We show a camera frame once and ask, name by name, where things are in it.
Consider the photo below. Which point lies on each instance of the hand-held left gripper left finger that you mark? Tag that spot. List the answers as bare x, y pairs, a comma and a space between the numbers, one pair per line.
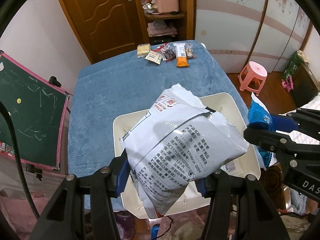
122, 180

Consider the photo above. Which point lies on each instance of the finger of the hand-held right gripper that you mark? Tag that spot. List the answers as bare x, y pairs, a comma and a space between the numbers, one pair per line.
282, 122
262, 136

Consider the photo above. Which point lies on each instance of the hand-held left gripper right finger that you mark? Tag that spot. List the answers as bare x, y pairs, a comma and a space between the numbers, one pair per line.
203, 187

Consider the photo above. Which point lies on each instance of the blue snack packet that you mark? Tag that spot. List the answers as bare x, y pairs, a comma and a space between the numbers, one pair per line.
257, 115

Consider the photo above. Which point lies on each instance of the grey white snack bag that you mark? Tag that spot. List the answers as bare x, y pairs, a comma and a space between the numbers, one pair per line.
180, 140

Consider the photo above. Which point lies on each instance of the white plastic tray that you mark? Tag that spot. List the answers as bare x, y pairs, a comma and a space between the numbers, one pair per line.
125, 123

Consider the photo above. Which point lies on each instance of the brown wooden bedpost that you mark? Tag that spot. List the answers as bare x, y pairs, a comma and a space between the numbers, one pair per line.
272, 177

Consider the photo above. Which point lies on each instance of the pink toy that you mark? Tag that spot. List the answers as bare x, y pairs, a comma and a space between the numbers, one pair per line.
287, 83

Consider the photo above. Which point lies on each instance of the dark wooden cabinet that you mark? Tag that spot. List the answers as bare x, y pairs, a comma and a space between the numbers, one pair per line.
306, 87

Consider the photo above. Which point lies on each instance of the purple plastic container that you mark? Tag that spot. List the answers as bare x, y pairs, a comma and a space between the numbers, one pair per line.
125, 223

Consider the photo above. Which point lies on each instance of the pink plastic stool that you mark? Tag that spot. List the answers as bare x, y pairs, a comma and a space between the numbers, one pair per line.
252, 76

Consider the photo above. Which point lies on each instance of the green box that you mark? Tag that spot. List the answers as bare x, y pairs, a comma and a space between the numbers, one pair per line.
293, 65

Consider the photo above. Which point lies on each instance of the blue fluffy table cover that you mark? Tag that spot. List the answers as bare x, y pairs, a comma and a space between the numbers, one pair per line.
112, 85

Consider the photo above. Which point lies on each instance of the floral sliding wardrobe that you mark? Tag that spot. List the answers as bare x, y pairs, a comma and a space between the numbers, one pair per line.
237, 25

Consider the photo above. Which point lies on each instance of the clear mixed nuts packet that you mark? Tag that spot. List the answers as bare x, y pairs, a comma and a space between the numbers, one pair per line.
190, 51

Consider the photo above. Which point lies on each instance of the pink cloth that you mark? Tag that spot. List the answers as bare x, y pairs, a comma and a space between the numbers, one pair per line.
15, 210

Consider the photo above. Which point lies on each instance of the white orange bar packet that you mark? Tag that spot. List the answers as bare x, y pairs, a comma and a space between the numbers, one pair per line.
181, 55

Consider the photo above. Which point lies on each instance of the pink framed chalkboard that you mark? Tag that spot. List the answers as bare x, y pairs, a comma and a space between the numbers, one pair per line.
30, 110

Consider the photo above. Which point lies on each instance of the black easel knob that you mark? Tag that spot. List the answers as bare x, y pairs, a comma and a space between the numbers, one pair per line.
54, 80

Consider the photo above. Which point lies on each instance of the red clear dried fruit packet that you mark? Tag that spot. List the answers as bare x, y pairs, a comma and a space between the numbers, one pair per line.
168, 52

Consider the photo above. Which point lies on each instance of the white labelled sachet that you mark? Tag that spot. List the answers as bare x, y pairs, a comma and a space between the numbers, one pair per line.
153, 56

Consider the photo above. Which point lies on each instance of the clear box of yellow cakes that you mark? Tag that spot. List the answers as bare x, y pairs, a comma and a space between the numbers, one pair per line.
143, 49

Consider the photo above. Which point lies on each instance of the wooden corner shelf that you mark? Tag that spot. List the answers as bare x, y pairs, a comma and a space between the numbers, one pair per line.
186, 10

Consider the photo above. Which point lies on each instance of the folded pink clothes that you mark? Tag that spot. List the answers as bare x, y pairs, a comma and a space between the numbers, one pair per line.
161, 28

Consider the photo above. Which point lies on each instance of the brown wooden door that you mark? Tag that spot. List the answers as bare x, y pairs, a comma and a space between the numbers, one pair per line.
100, 17

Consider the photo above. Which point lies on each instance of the shiny crumpled wrappers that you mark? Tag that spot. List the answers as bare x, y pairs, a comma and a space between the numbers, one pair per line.
148, 5

